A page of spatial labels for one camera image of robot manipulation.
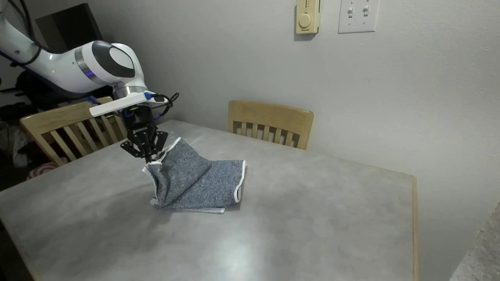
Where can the white wall outlet plate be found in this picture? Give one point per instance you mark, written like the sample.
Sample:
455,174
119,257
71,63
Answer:
358,15

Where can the blue striped cloth towel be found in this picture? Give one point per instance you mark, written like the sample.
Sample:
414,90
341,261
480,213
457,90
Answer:
197,180

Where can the beige wall dimmer switch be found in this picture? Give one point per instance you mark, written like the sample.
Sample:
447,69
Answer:
307,16

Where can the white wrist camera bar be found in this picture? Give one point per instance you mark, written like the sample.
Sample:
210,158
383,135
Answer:
122,104

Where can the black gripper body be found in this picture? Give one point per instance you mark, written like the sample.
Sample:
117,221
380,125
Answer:
141,130

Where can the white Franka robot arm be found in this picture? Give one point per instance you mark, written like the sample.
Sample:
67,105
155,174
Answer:
83,65

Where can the black box monitor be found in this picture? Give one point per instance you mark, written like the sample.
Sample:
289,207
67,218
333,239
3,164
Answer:
67,26

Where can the grey speckled countertop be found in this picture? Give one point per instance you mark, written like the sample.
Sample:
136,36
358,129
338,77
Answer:
482,250

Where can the wooden slat-back chair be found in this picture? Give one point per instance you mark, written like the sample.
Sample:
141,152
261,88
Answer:
67,127
271,119

